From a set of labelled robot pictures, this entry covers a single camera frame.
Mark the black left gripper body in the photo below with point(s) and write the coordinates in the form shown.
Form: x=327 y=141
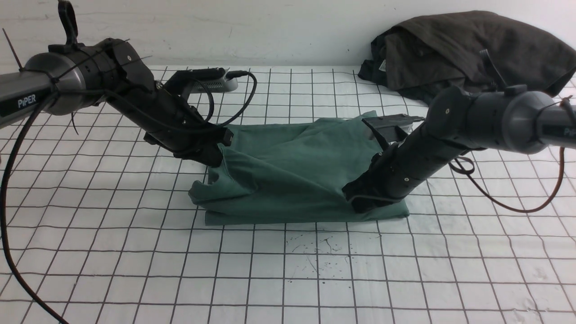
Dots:
x=169 y=122

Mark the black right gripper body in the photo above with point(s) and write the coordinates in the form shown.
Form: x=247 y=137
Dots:
x=406 y=161

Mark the green long-sleeved shirt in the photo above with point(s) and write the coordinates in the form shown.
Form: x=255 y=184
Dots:
x=290 y=173

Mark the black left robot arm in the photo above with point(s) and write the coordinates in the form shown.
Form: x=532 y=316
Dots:
x=73 y=76

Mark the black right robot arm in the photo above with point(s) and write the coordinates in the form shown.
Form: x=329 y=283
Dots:
x=510 y=118

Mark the dark green garment under pile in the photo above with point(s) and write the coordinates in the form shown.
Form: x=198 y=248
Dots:
x=374 y=70

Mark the dark grey-brown garment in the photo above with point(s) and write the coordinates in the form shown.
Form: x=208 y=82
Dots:
x=421 y=56

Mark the white grid-pattern table cloth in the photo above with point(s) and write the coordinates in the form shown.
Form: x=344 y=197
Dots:
x=102 y=229

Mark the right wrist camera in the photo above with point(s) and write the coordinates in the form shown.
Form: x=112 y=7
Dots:
x=388 y=129

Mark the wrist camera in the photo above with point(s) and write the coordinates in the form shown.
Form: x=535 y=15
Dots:
x=388 y=129
x=186 y=82

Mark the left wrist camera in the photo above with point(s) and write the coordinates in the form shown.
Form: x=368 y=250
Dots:
x=186 y=82

